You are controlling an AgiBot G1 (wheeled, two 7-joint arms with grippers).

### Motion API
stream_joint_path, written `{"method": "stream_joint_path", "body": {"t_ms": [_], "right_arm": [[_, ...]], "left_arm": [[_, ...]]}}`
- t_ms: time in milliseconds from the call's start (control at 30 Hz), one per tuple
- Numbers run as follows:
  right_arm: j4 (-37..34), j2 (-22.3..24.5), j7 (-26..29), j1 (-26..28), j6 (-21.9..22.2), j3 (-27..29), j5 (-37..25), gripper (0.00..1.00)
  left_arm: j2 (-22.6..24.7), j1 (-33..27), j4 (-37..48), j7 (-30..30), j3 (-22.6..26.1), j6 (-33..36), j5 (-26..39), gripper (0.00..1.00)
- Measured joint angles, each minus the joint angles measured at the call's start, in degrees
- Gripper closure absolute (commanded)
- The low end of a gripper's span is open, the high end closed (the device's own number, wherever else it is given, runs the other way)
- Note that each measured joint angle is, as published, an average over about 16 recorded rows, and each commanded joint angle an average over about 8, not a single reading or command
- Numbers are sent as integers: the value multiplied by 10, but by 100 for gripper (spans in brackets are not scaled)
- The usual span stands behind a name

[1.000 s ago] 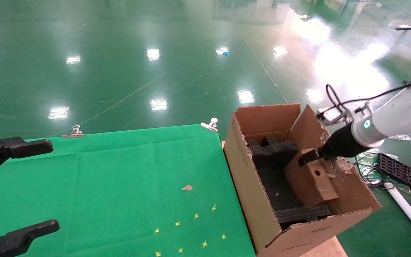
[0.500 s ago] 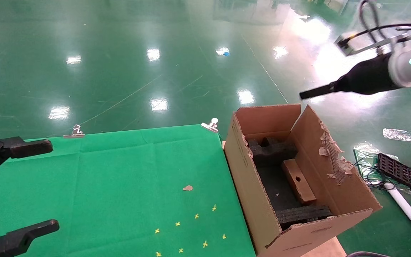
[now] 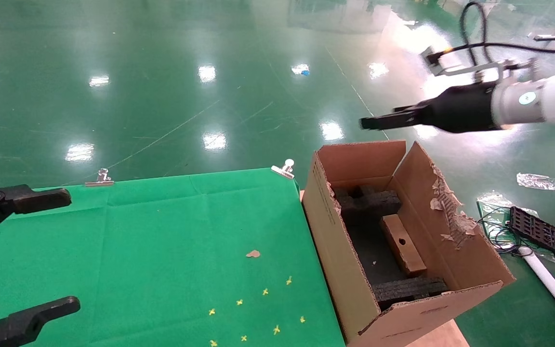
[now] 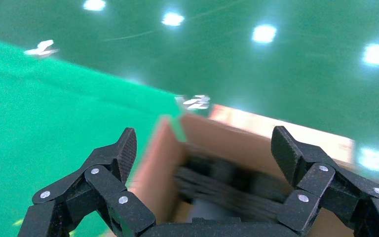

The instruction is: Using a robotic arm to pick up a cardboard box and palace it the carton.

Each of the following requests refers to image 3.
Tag black foam liner sheet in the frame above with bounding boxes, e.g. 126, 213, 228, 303
343, 212, 406, 288

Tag thin black loose wires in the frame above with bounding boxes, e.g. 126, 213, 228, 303
479, 206, 534, 257

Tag silver metal cloth clip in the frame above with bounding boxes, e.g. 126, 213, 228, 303
271, 159, 295, 179
85, 168, 114, 187

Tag black camera cable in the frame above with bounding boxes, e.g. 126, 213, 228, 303
460, 1, 555, 55

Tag black foam block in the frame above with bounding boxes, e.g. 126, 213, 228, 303
371, 276, 450, 310
331, 185, 402, 218

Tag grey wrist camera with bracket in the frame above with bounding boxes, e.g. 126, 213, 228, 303
420, 46, 539, 83

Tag clear crumpled plastic bag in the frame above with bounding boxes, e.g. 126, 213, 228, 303
516, 172, 555, 191

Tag small taped cardboard box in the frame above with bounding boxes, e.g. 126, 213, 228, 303
380, 214, 428, 277

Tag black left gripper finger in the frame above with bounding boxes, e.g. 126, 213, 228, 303
0, 296, 81, 347
0, 182, 72, 247

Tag large open cardboard carton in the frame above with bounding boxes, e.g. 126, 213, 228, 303
302, 140, 516, 347

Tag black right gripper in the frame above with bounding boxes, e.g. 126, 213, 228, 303
360, 82, 502, 134

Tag clear bag with green print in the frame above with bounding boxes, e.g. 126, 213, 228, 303
476, 192, 555, 264

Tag black plastic grid tray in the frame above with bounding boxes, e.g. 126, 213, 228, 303
507, 206, 555, 264

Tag green table cloth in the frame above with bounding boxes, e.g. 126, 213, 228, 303
0, 167, 346, 347

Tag white tube frame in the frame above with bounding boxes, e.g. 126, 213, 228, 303
520, 246, 555, 336

